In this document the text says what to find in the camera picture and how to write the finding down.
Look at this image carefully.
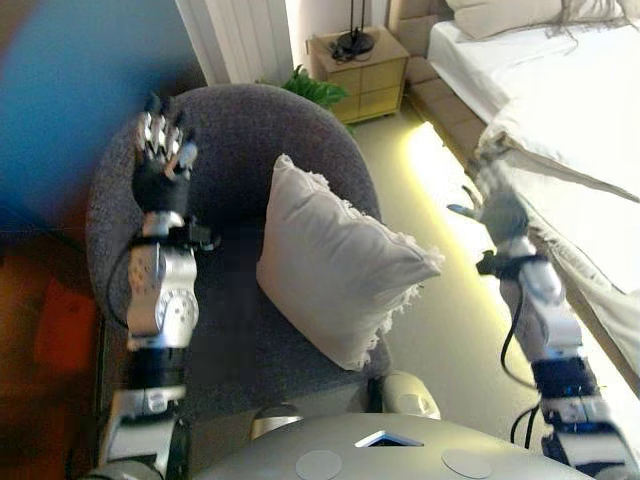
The black lamp cord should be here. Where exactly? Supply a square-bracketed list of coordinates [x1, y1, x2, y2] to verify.
[328, 38, 360, 65]

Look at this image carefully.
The light wooden nightstand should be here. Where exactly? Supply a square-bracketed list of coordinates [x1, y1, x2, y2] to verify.
[304, 26, 412, 126]

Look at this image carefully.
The black lamp base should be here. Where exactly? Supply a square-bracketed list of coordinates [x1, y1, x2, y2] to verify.
[334, 0, 377, 55]

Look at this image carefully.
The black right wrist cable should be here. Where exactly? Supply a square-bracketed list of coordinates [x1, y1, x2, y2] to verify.
[498, 278, 542, 450]

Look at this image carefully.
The green potted plant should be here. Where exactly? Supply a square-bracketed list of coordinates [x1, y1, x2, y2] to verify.
[256, 62, 357, 135]

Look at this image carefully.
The cream bed pillow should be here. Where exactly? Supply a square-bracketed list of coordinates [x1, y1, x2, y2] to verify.
[443, 0, 627, 41]

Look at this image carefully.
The white slatted wall panel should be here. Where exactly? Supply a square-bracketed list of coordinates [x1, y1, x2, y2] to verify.
[173, 0, 295, 87]

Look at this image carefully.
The white duvet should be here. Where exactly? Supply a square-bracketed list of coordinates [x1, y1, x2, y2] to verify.
[476, 93, 640, 205]

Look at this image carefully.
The bed underglow light strip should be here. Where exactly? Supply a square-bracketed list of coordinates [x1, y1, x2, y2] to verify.
[403, 121, 640, 427]

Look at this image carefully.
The white fringed cushion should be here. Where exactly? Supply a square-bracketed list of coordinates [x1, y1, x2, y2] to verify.
[254, 152, 447, 372]

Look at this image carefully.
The silver left robot leg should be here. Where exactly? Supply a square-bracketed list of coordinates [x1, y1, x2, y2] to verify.
[248, 402, 307, 442]

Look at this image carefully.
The silver robot leg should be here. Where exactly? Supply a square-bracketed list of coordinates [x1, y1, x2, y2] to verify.
[248, 402, 307, 442]
[366, 368, 442, 422]

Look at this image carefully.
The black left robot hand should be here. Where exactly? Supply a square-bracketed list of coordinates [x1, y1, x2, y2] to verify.
[130, 91, 200, 215]

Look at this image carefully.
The glossy brown wooden wardrobe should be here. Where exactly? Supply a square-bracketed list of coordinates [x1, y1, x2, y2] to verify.
[0, 234, 107, 480]

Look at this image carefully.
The beige upholstered bed frame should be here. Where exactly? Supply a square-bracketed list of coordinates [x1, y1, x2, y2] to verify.
[386, 0, 482, 167]

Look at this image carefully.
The grey fabric armchair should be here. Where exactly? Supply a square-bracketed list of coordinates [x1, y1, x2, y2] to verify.
[83, 81, 395, 417]

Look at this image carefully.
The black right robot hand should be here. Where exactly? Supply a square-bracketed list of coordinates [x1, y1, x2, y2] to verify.
[445, 184, 531, 242]

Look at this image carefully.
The silver right robot leg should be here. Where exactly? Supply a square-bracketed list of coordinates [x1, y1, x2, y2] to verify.
[366, 368, 442, 422]

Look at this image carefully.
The grey robot torso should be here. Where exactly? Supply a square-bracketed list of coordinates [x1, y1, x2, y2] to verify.
[193, 411, 582, 480]

